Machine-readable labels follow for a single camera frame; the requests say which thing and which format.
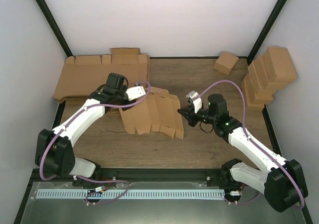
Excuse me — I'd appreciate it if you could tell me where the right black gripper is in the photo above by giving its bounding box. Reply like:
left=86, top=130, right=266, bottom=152
left=178, top=105, right=216, bottom=127

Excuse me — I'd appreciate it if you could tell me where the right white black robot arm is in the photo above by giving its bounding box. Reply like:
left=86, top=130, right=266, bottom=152
left=178, top=91, right=309, bottom=212

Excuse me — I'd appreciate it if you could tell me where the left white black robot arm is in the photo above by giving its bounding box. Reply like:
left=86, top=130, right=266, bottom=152
left=35, top=73, right=129, bottom=186

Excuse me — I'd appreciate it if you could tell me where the lowest stacked folded cardboard box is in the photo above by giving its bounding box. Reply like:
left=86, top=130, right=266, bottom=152
left=241, top=74, right=264, bottom=111

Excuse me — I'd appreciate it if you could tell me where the small folded cardboard box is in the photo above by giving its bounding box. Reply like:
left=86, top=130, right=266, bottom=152
left=213, top=51, right=239, bottom=75

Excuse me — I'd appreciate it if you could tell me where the stack of flat cardboard sheets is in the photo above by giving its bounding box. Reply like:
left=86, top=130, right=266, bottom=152
left=53, top=48, right=150, bottom=103

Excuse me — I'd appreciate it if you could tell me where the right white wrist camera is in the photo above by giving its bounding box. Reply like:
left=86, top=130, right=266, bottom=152
left=186, top=91, right=202, bottom=113

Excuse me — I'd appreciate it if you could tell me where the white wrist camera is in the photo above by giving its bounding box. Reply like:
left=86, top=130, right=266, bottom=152
left=186, top=91, right=202, bottom=113
left=124, top=85, right=146, bottom=102

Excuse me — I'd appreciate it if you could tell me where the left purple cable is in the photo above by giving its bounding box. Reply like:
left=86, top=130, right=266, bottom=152
left=39, top=81, right=152, bottom=207

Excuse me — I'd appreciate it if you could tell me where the black aluminium frame rail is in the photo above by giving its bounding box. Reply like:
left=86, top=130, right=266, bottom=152
left=32, top=168, right=295, bottom=185

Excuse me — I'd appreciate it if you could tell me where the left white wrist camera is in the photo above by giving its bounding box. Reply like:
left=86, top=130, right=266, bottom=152
left=124, top=85, right=146, bottom=102

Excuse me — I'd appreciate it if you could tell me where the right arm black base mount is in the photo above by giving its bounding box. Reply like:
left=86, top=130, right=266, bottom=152
left=205, top=158, right=242, bottom=189

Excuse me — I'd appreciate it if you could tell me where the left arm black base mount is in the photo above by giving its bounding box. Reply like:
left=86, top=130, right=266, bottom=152
left=72, top=168, right=118, bottom=189

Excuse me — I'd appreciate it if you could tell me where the right black frame post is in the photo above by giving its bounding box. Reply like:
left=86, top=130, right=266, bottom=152
left=246, top=0, right=288, bottom=65

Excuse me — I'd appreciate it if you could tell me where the black frame post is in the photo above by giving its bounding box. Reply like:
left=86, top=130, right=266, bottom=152
left=35, top=0, right=73, bottom=57
left=246, top=0, right=288, bottom=65

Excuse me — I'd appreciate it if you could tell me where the light blue slotted cable duct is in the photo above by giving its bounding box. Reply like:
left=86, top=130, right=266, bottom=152
left=36, top=189, right=225, bottom=200

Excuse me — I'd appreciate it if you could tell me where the left black frame post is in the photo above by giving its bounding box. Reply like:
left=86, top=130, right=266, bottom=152
left=35, top=0, right=73, bottom=57

